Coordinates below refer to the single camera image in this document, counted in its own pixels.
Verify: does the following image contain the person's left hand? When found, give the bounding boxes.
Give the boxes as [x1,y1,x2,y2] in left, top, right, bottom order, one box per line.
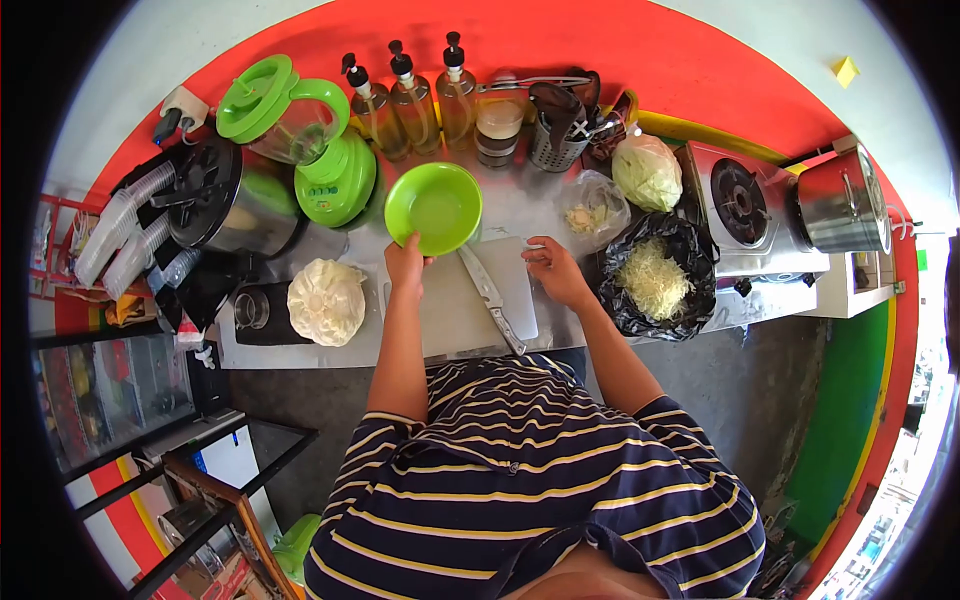
[384,231,436,297]

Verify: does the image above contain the person's right hand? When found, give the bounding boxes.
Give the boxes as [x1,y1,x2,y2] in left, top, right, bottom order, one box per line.
[521,235,595,311]

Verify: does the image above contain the green plastic bowl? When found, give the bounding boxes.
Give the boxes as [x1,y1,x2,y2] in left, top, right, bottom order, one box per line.
[384,162,484,258]

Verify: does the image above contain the steel kitchen knife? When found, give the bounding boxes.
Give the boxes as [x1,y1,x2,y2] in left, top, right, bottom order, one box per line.
[457,243,528,357]

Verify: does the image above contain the clear plastic bag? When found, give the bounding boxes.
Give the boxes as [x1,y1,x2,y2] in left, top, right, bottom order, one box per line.
[555,169,633,252]

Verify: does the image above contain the white cutting board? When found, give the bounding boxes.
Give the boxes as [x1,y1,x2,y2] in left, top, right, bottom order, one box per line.
[377,236,541,360]

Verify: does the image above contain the metal utensil holder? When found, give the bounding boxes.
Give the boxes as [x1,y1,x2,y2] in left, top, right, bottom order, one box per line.
[528,116,594,174]

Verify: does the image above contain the green blender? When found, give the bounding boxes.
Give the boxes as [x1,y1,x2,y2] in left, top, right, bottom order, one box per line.
[215,54,378,230]

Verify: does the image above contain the cut half cabbage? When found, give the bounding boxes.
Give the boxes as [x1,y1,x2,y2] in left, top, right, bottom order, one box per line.
[286,258,369,348]

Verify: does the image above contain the person's legs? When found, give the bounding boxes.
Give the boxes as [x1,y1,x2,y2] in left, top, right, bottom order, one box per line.
[551,347,588,387]

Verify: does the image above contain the pile of shredded cabbage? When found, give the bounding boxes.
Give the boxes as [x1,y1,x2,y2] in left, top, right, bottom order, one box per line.
[615,238,695,322]

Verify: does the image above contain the glass jar with dark base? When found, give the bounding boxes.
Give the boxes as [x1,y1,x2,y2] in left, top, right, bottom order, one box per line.
[474,97,526,170]

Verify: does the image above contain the whole green cabbage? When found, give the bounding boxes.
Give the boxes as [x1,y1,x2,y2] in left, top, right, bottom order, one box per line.
[611,133,685,214]

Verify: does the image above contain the pump bottle with yellow liquid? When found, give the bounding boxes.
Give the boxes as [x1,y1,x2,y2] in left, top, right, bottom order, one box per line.
[387,39,444,157]
[435,31,479,151]
[341,52,412,162]

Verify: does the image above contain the black plastic bag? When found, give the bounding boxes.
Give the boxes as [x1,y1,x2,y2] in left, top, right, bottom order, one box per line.
[597,213,720,343]

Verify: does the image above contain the metal tongs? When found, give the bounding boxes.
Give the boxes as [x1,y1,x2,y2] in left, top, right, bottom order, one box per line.
[476,73,594,96]

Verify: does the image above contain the black flat tray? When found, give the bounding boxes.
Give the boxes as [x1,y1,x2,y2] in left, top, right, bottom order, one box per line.
[232,281,316,348]

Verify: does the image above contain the small metal cup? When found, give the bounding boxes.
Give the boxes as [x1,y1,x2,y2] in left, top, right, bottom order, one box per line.
[234,288,271,331]

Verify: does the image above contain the steel pot with black lid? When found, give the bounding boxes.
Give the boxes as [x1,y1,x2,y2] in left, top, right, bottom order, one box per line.
[150,137,305,260]

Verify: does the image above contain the steel gas stove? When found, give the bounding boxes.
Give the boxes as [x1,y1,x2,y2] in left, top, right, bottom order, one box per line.
[673,140,832,280]

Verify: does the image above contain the crumpled black plastic bags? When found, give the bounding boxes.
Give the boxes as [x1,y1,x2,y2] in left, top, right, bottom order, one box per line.
[153,251,249,335]

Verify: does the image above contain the person's body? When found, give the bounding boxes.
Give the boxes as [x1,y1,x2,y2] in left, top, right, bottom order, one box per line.
[303,354,768,600]

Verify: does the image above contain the clear plastic bottle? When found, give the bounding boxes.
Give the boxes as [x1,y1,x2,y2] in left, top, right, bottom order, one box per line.
[148,247,204,294]

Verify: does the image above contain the stack of clear plastic containers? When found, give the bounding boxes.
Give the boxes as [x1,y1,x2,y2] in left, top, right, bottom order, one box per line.
[101,213,174,301]
[73,161,177,290]

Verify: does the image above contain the large steel pot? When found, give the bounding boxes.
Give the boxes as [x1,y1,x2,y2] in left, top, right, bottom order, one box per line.
[795,144,894,256]

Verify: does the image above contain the green plastic pitcher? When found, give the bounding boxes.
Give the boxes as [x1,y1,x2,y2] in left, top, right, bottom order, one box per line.
[271,513,324,588]

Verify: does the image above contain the glass display cabinet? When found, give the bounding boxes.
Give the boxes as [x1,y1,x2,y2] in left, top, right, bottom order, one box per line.
[30,330,234,481]

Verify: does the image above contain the black metal frame stand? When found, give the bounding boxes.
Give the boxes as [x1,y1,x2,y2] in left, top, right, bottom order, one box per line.
[71,416,320,600]

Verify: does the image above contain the white wall socket with plug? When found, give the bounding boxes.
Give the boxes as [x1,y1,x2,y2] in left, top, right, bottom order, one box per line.
[152,84,211,147]

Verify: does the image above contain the red wire rack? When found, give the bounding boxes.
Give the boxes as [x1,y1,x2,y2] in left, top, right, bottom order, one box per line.
[30,193,106,301]

